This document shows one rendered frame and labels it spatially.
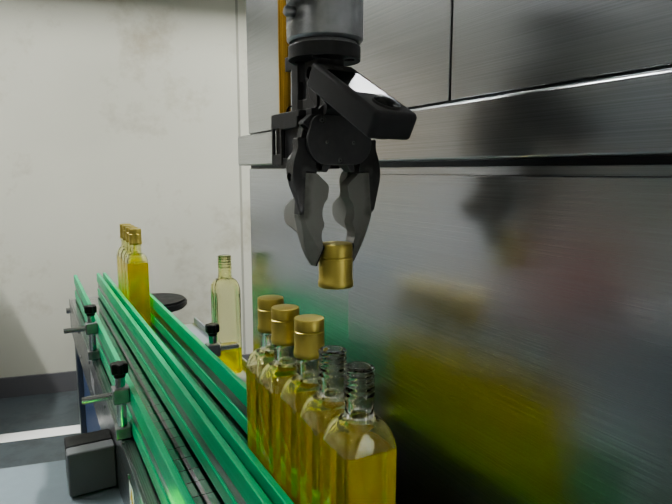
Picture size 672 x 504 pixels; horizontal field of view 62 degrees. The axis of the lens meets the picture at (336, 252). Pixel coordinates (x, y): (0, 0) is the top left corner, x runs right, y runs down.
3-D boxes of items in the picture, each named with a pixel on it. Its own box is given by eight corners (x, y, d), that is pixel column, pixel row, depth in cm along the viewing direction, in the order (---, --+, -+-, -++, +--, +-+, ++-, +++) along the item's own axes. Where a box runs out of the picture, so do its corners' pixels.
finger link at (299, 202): (321, 217, 56) (332, 131, 56) (330, 218, 55) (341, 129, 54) (279, 212, 54) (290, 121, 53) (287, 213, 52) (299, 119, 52)
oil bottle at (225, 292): (243, 372, 125) (240, 256, 122) (217, 376, 123) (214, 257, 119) (236, 364, 130) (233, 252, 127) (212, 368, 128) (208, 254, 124)
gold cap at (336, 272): (360, 287, 56) (360, 243, 56) (329, 291, 55) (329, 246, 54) (341, 281, 59) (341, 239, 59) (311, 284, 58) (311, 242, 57)
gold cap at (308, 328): (330, 357, 63) (330, 318, 62) (301, 362, 61) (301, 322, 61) (316, 348, 66) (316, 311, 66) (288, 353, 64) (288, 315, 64)
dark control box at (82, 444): (117, 488, 103) (115, 444, 102) (69, 500, 99) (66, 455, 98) (111, 467, 110) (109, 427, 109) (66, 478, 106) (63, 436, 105)
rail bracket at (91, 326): (100, 361, 134) (97, 306, 132) (66, 366, 131) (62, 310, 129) (98, 356, 138) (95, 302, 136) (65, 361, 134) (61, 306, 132)
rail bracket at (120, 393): (133, 441, 94) (129, 364, 92) (85, 452, 91) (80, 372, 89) (129, 432, 98) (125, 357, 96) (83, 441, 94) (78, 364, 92)
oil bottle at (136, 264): (151, 326, 163) (147, 229, 159) (131, 328, 160) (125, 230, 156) (147, 321, 168) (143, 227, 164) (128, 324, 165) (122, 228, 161)
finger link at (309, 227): (294, 259, 60) (305, 173, 60) (322, 267, 55) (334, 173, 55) (267, 257, 59) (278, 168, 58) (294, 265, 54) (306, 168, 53)
